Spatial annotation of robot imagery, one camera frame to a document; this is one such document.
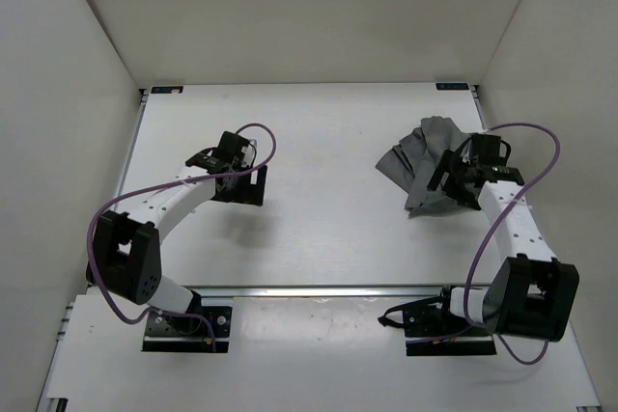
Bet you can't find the grey pleated skirt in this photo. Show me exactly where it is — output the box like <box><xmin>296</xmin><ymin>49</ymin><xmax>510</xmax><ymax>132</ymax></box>
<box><xmin>376</xmin><ymin>116</ymin><xmax>469</xmax><ymax>218</ymax></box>

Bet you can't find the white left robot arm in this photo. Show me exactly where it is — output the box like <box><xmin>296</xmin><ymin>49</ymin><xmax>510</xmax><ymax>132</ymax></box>
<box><xmin>87</xmin><ymin>146</ymin><xmax>267</xmax><ymax>333</ymax></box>

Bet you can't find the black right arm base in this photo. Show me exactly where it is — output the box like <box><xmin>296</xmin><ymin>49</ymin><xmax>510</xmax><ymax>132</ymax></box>
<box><xmin>378</xmin><ymin>286</ymin><xmax>497</xmax><ymax>357</ymax></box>

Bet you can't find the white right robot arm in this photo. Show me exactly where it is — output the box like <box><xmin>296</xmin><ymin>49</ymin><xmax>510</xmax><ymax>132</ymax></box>
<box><xmin>428</xmin><ymin>150</ymin><xmax>579</xmax><ymax>343</ymax></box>

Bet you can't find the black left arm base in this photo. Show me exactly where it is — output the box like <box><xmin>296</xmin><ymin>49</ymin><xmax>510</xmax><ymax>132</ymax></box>
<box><xmin>142</xmin><ymin>290</ymin><xmax>233</xmax><ymax>354</ymax></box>

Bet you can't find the right table label sticker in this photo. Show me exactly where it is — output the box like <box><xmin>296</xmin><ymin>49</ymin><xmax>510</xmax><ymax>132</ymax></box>
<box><xmin>435</xmin><ymin>82</ymin><xmax>469</xmax><ymax>92</ymax></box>

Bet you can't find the table label sticker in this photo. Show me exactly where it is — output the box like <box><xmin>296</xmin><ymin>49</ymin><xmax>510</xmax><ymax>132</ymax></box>
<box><xmin>435</xmin><ymin>82</ymin><xmax>469</xmax><ymax>92</ymax></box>
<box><xmin>150</xmin><ymin>86</ymin><xmax>183</xmax><ymax>95</ymax></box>

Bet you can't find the left table label sticker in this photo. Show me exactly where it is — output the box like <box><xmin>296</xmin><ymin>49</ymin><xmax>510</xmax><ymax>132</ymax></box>
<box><xmin>150</xmin><ymin>86</ymin><xmax>183</xmax><ymax>95</ymax></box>

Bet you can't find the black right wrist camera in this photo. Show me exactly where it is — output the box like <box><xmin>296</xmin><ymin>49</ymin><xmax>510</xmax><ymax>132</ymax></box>
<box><xmin>468</xmin><ymin>133</ymin><xmax>512</xmax><ymax>166</ymax></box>

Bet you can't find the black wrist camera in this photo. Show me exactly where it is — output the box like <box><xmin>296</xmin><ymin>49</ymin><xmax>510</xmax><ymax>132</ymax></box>
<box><xmin>468</xmin><ymin>133</ymin><xmax>512</xmax><ymax>166</ymax></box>
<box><xmin>213</xmin><ymin>131</ymin><xmax>257</xmax><ymax>165</ymax></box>

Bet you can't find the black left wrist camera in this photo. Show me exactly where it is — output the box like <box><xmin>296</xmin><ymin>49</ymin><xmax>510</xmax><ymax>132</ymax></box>
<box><xmin>213</xmin><ymin>131</ymin><xmax>257</xmax><ymax>165</ymax></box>

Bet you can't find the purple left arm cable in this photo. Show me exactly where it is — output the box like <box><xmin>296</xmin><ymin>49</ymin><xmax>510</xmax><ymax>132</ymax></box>
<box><xmin>85</xmin><ymin>122</ymin><xmax>277</xmax><ymax>342</ymax></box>

